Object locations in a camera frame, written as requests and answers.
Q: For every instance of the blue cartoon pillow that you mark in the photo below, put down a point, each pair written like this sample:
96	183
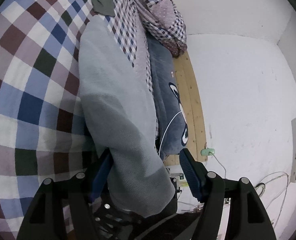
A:
173	128

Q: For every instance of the wooden bed headboard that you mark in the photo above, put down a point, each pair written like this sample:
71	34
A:
190	99

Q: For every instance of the green plug adapter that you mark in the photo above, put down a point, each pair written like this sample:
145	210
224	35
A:
207	151

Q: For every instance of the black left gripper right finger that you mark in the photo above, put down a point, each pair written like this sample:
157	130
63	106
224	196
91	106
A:
248	218

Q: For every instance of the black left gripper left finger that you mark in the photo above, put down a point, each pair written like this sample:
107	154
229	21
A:
44	218

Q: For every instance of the light blue garment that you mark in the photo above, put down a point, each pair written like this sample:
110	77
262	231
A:
120	116

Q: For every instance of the checkered quilt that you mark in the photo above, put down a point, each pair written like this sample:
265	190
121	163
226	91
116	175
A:
162	20

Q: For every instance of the checkered bed sheet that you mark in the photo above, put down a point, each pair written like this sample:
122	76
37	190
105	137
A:
42	127

